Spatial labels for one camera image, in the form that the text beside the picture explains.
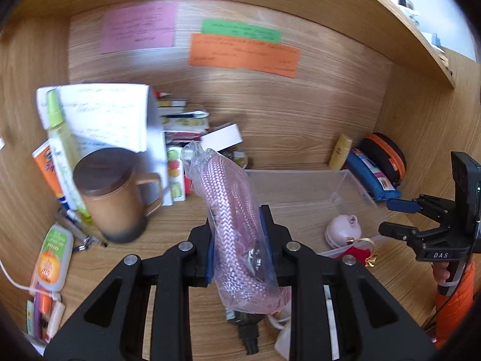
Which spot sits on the white rectangular box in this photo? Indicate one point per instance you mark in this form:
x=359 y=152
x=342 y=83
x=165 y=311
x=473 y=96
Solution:
x=222 y=138

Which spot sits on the black orange zip case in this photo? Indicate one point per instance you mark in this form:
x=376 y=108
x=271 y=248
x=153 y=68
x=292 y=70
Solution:
x=386 y=155

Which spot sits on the orange white tube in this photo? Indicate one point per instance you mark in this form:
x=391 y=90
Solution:
x=44 y=160

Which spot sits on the yellow sunscreen bottle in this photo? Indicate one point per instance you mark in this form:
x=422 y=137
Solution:
x=340 y=152

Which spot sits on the green cap spray bottle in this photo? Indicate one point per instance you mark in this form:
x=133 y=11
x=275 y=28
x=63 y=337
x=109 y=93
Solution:
x=65 y=153

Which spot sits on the brown ceramic mug with lid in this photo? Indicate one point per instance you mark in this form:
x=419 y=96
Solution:
x=118 y=197

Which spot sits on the clear plastic storage bin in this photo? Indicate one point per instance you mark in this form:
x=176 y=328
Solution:
x=306 y=202

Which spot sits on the green paper note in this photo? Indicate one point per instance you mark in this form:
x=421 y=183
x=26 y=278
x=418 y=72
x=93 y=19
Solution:
x=240 y=30

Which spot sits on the stack of books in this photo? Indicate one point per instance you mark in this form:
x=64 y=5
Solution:
x=179 y=124

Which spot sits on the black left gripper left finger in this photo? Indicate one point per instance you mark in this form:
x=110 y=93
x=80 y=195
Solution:
x=109 y=324

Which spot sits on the fruit pattern box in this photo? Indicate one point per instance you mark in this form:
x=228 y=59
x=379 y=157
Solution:
x=176 y=173

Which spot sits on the orange paper note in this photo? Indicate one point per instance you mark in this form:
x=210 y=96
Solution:
x=218 y=51

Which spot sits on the blue tissue pack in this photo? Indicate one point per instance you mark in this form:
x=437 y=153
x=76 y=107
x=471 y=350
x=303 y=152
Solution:
x=378 y=186

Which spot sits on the black power plug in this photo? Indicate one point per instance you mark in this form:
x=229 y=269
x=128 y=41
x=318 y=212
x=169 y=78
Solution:
x=248 y=328

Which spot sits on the pink round mini vacuum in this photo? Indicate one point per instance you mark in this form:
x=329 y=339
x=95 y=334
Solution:
x=342 y=229

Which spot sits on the red pouch gold ribbon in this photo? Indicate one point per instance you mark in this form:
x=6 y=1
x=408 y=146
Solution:
x=362 y=250

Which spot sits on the pink paper note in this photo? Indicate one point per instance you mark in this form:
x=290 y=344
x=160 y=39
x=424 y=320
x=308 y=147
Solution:
x=145 y=26

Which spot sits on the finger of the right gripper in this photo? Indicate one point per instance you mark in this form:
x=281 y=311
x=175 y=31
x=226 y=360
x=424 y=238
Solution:
x=412 y=236
x=417 y=204

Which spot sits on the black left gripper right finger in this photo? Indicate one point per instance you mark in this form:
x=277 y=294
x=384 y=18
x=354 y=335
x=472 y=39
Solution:
x=370 y=324

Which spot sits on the person's hand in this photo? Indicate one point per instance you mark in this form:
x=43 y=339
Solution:
x=440 y=272

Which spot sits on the orange label sanitizer bottle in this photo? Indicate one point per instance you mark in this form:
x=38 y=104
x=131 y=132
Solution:
x=54 y=259

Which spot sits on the white paper document holder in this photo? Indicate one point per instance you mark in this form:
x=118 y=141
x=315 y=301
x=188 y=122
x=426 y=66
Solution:
x=114 y=115

